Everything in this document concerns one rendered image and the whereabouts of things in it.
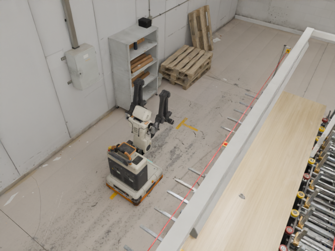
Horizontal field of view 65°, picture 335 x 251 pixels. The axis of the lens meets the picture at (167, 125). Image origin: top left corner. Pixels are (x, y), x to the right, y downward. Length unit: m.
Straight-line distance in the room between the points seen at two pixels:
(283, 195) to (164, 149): 2.21
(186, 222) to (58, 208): 3.25
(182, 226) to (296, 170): 2.73
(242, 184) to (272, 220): 0.52
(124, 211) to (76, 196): 0.79
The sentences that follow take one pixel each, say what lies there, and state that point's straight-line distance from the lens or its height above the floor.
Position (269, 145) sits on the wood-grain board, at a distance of 3.91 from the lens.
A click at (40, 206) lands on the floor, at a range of 4.40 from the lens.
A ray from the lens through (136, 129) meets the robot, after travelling 3.47.
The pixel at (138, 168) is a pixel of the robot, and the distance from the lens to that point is 3.46.
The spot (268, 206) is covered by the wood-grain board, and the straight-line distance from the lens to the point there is 3.28.
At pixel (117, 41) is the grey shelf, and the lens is 4.67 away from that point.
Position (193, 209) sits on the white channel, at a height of 2.46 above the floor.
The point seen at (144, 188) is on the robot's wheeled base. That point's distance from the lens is 3.91.
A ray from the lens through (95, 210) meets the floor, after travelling 4.12.
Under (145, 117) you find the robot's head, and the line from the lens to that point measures 3.35.
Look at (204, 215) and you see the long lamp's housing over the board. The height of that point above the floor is 2.37.
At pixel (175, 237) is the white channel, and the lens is 1.17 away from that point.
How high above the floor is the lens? 3.53
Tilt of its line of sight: 43 degrees down
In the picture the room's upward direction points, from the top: 3 degrees clockwise
